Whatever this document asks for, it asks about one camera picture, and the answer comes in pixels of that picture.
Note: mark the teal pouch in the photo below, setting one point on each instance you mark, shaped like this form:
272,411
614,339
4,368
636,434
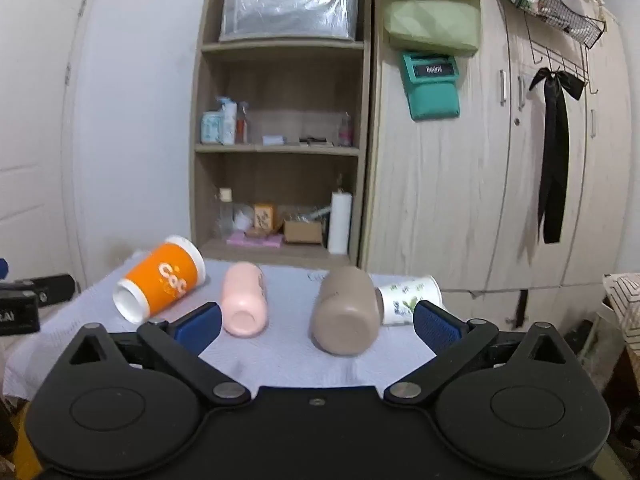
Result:
434,95

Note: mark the white paper towel roll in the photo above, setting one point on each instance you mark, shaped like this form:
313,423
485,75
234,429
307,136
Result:
340,225

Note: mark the small cardboard box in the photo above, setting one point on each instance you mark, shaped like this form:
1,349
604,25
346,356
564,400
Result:
302,232

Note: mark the small orange box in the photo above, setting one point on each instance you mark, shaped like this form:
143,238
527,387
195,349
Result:
264,217

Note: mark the yellow object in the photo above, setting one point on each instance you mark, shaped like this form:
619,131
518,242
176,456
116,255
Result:
25,447

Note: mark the white floral paper cup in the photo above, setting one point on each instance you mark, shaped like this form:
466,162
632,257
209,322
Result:
407,300

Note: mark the clear bottle with beige cap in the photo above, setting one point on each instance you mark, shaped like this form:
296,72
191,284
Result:
226,212

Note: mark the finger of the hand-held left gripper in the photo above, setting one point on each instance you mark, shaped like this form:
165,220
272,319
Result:
52,289

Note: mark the striped cloth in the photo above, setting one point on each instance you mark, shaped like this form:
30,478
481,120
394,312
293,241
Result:
624,305

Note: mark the blue and white carton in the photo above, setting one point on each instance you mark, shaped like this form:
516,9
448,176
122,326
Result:
211,127

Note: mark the small white box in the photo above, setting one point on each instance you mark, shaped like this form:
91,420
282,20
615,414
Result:
273,140

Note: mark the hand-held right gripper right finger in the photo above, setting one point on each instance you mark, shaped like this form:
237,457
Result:
434,326

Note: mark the small pink bottle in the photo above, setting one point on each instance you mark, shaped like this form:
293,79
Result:
345,132

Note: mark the red bottle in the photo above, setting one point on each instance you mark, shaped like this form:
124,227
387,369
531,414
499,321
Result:
242,125

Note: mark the green folded cushion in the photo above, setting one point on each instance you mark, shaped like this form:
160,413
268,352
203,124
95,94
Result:
432,22

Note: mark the pink flat pack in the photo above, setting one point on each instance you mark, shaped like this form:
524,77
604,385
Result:
255,241

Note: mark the plastic wrapped grey box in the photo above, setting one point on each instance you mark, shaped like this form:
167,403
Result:
290,12

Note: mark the white door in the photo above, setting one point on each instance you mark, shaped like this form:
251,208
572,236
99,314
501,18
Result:
35,110

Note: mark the dark flat case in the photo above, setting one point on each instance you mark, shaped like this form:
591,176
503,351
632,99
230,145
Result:
317,141

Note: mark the white table cloth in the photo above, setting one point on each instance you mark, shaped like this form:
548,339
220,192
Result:
280,360

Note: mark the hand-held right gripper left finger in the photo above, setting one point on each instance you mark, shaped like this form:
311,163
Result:
199,329

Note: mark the taupe cup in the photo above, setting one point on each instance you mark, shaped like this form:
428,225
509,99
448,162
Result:
345,317

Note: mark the pink cup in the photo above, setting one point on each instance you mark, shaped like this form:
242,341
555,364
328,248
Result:
243,297

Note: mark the orange paper cup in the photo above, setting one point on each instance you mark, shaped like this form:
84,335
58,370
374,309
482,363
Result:
162,277

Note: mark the light wooden wardrobe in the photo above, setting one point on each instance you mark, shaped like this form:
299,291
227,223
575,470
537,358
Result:
450,185

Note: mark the black ribbon bow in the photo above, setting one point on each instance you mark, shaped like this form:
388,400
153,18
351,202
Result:
555,160

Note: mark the wooden shelf unit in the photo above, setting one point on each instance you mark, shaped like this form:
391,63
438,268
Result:
280,90

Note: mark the white bottle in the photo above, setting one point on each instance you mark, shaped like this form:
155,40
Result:
229,122

